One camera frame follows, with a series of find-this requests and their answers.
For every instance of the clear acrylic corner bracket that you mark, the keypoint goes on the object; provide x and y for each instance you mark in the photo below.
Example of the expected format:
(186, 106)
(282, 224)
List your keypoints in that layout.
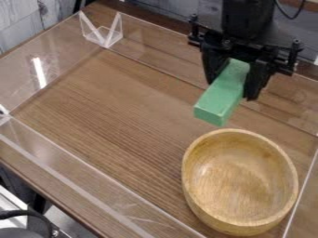
(105, 36)

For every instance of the brown wooden bowl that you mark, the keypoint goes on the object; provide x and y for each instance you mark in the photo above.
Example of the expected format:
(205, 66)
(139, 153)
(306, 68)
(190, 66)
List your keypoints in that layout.
(240, 181)

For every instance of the clear acrylic tray wall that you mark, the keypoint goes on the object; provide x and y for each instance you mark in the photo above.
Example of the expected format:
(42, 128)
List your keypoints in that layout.
(98, 124)

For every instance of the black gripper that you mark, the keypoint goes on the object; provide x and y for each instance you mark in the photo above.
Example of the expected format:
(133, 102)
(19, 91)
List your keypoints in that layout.
(242, 33)

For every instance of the green rectangular block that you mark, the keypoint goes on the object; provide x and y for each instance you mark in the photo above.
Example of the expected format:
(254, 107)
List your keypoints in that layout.
(222, 96)

